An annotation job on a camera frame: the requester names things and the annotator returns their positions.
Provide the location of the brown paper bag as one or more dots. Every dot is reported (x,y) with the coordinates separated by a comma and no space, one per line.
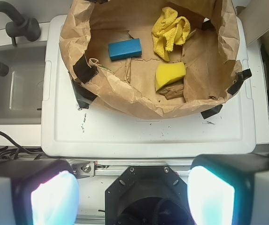
(214,72)

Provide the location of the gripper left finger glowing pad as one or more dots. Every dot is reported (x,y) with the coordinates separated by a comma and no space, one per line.
(38,192)

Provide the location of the yellow microfiber cloth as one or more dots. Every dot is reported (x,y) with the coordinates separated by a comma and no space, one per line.
(169,30)

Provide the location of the grey sink basin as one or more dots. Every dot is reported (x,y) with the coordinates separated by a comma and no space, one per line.
(21,90)

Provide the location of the brown wood chunk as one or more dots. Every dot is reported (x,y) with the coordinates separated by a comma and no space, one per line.
(172,91)

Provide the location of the aluminium rail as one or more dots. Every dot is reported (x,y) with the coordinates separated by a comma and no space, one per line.
(83,168)

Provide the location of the white plastic bin lid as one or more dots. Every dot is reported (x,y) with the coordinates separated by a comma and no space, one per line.
(70,131)

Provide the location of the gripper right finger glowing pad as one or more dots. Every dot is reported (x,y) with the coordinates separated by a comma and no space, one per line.
(229,189)

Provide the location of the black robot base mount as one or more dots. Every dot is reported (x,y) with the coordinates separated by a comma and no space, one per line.
(147,197)

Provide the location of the blue wooden block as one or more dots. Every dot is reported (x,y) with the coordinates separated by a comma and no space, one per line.
(125,49)

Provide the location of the yellow sponge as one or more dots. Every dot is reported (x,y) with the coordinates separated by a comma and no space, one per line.
(168,73)

